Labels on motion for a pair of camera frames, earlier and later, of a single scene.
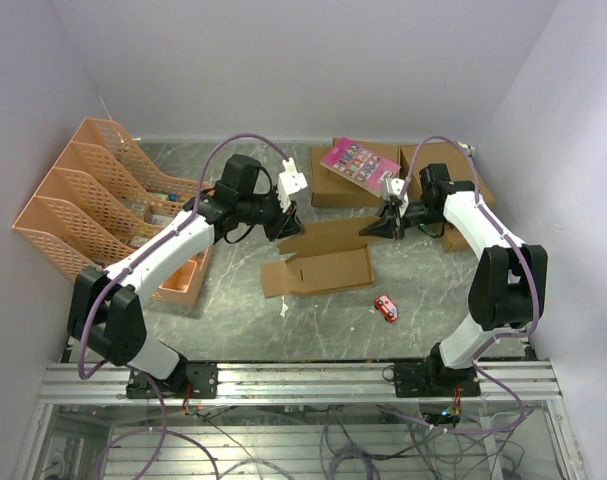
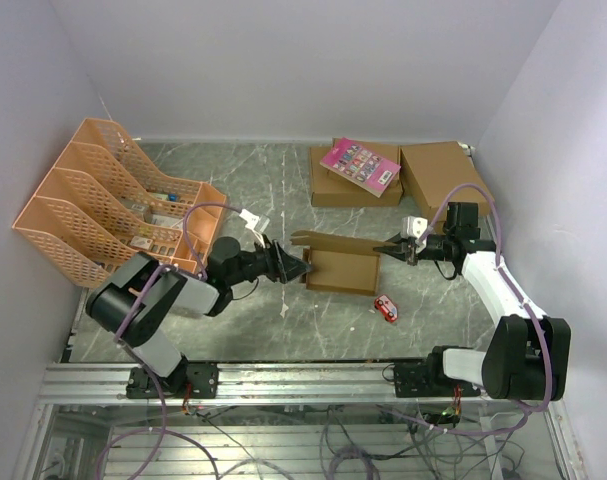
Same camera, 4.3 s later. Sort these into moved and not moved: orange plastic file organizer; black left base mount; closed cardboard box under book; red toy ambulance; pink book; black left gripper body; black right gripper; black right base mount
Moved: black right gripper; black left gripper body
Not moved: red toy ambulance; orange plastic file organizer; pink book; black right base mount; closed cardboard box under book; black left base mount
